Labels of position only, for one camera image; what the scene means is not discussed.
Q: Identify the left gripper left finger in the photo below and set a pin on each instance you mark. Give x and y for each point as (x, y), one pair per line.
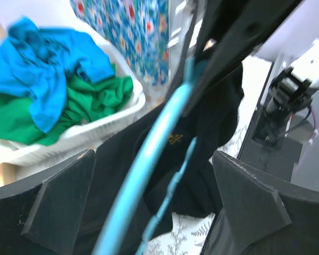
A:
(41, 214)

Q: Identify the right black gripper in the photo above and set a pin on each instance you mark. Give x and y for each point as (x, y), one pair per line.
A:
(230, 31)

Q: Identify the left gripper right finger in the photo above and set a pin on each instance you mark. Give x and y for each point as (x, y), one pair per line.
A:
(261, 214)

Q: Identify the teal plastic hanger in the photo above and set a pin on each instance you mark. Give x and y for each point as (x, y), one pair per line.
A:
(136, 180)

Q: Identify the white t shirt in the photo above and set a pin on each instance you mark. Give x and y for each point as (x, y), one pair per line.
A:
(11, 150)

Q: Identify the black t shirt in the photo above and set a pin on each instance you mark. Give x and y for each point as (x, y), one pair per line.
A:
(213, 122)

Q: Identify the bright green t shirt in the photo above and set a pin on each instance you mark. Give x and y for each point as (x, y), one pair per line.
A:
(86, 102)

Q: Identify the teal t shirt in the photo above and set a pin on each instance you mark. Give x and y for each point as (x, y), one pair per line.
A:
(35, 62)

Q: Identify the floral patterned table mat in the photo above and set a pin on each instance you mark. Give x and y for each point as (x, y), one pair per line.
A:
(189, 234)

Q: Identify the white plastic laundry basket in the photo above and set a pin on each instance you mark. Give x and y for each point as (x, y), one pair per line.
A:
(78, 135)

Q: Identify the blue floral garment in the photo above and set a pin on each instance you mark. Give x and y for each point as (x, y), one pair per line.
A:
(139, 30)

